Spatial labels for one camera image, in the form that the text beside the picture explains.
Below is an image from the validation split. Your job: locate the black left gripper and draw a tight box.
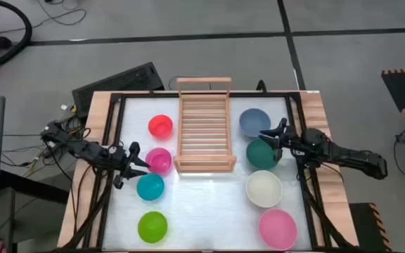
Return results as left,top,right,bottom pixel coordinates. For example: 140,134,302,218
109,141,150,190

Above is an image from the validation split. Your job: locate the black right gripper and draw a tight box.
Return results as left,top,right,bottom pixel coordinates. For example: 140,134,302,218
258,117,300,162

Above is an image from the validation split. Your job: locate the large blue-grey bowl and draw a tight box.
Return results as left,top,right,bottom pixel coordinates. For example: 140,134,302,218
238,108,272,138

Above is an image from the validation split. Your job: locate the large dark green bowl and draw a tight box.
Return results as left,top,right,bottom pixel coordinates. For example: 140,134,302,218
246,137,280,170

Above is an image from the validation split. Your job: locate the small orange-red plastic bowl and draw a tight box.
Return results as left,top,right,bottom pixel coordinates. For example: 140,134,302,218
148,114,174,139

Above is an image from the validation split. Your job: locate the large cream bowl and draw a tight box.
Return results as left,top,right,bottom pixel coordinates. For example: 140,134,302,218
245,170,283,209

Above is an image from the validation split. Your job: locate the small green plastic bowl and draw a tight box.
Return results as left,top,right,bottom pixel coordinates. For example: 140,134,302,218
137,211,169,244

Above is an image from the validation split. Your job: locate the large pink bowl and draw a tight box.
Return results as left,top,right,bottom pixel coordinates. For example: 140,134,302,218
258,208,298,251

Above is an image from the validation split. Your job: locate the wooden slatted shelf rack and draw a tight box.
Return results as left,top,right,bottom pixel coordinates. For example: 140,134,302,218
172,77,238,173

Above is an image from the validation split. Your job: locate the small magenta plastic bowl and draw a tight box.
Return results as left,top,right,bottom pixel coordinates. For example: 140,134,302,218
145,147,172,174

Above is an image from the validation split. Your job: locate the small cyan plastic bowl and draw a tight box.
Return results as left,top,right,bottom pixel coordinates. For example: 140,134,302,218
136,173,165,202

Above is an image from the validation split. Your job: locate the white table sheet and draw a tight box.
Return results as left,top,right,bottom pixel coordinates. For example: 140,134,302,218
102,96,312,251

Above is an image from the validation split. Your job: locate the beige power strip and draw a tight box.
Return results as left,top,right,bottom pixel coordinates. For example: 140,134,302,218
22,140,58,178

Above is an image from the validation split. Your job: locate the black desk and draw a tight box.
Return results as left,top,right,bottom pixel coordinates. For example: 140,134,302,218
0,170,70,253

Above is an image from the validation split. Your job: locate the black aluminium table frame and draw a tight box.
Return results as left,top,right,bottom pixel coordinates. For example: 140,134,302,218
61,91,361,253

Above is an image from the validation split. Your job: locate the black cable bundle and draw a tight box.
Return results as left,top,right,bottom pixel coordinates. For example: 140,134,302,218
0,114,93,180

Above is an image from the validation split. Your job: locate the thin black floor cable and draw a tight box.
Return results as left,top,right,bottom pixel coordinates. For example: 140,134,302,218
0,0,87,34

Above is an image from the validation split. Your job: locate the black vacuum hose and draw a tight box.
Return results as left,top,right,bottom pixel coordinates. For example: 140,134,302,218
0,0,34,70

